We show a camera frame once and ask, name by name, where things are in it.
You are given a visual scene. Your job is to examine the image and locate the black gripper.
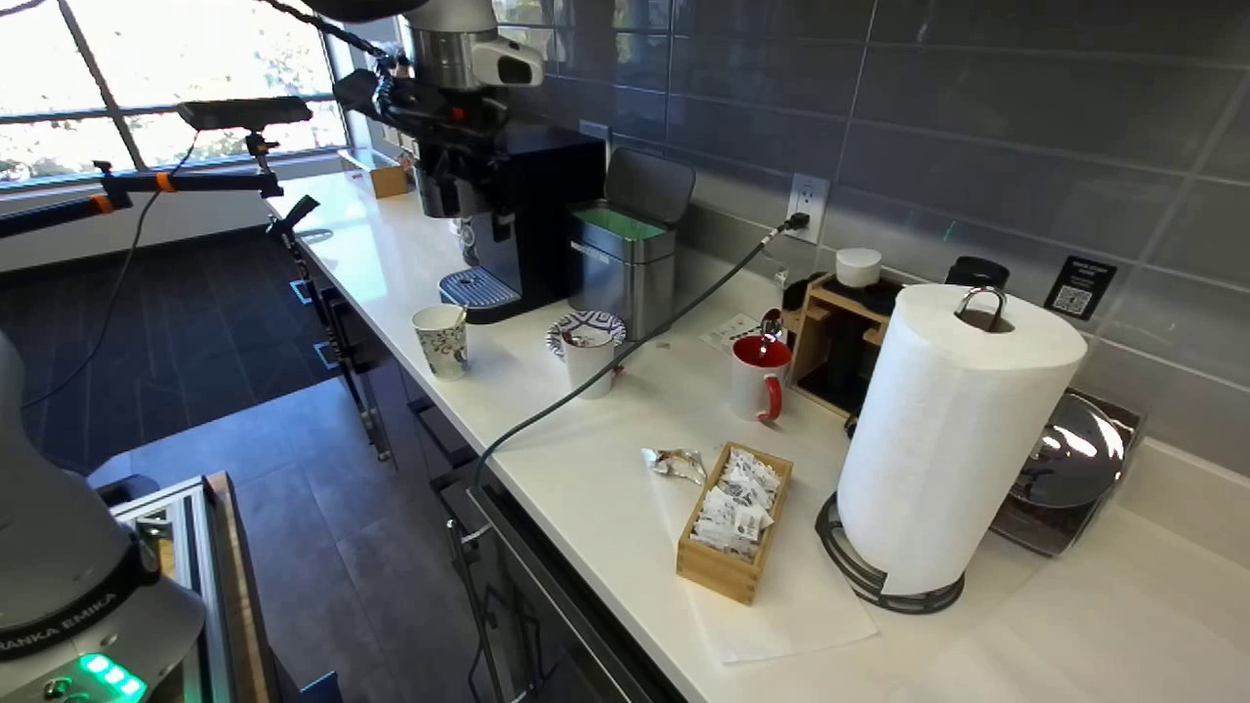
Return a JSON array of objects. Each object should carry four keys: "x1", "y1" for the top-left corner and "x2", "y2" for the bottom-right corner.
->
[{"x1": 415, "y1": 117, "x2": 513, "y2": 223}]

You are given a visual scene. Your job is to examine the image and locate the black coffee machine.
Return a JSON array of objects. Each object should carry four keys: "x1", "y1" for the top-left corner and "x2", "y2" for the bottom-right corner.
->
[{"x1": 433, "y1": 126, "x2": 610, "y2": 328}]

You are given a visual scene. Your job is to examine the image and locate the small wooden box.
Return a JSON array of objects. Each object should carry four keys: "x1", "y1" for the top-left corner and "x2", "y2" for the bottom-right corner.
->
[{"x1": 365, "y1": 159, "x2": 419, "y2": 204}]

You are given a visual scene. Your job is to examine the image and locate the patterned paper cup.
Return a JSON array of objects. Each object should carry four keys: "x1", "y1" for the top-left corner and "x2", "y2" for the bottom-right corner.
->
[{"x1": 411, "y1": 301, "x2": 473, "y2": 383}]

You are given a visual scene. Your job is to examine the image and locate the blue patterned paper bowl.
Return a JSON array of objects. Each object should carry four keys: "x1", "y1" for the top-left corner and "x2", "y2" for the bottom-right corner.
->
[{"x1": 548, "y1": 307, "x2": 627, "y2": 365}]

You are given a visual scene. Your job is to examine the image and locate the black boom pole orange clamps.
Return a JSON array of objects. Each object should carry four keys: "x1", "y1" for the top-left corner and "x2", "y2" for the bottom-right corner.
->
[{"x1": 0, "y1": 159, "x2": 283, "y2": 238}]

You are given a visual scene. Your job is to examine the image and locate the crumpled packet wrapper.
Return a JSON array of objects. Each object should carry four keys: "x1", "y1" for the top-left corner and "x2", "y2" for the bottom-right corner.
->
[{"x1": 636, "y1": 443, "x2": 716, "y2": 493}]

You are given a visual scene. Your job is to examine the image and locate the wooden countertop rack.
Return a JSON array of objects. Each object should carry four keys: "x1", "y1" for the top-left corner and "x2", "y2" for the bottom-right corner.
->
[{"x1": 785, "y1": 269, "x2": 910, "y2": 419}]

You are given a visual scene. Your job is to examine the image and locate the small white jar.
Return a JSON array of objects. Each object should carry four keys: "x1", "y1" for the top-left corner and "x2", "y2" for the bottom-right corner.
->
[{"x1": 830, "y1": 246, "x2": 886, "y2": 294}]

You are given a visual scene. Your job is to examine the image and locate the wooden box of sugar packets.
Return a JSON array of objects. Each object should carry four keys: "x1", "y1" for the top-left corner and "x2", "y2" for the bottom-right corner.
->
[{"x1": 673, "y1": 439, "x2": 796, "y2": 608}]

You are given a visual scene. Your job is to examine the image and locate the white paper towel roll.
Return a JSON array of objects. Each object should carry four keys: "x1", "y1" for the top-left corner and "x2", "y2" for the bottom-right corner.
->
[{"x1": 830, "y1": 280, "x2": 1089, "y2": 601}]

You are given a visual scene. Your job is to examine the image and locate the black paper towel holder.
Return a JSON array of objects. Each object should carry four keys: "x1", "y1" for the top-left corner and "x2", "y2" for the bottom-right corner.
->
[{"x1": 813, "y1": 280, "x2": 1016, "y2": 618}]

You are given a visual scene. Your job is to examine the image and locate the black QR code sign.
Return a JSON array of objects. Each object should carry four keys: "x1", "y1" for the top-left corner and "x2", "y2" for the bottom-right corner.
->
[{"x1": 1044, "y1": 250, "x2": 1122, "y2": 325}]

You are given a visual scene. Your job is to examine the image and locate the shiny chrome kettle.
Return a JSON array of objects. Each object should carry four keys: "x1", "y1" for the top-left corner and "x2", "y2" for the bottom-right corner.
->
[{"x1": 989, "y1": 385, "x2": 1148, "y2": 564}]

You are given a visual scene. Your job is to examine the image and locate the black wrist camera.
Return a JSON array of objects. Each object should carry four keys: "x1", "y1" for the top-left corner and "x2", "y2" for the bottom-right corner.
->
[{"x1": 328, "y1": 66, "x2": 444, "y2": 137}]

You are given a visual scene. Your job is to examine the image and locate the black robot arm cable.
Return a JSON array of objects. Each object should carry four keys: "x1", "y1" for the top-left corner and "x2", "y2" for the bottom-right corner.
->
[{"x1": 266, "y1": 0, "x2": 393, "y2": 64}]

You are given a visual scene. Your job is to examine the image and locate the black power cable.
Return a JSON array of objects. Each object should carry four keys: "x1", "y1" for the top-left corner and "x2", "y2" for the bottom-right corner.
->
[{"x1": 441, "y1": 212, "x2": 813, "y2": 703}]

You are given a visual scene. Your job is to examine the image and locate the white mug red handle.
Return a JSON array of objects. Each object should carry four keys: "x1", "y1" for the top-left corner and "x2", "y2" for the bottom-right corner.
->
[{"x1": 726, "y1": 328, "x2": 796, "y2": 431}]

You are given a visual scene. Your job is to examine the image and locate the white wall outlet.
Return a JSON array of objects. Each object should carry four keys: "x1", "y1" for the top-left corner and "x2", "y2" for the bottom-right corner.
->
[{"x1": 779, "y1": 172, "x2": 830, "y2": 246}]

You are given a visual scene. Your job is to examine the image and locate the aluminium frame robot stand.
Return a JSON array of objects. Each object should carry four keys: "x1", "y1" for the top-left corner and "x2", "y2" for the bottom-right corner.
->
[{"x1": 110, "y1": 470, "x2": 281, "y2": 703}]

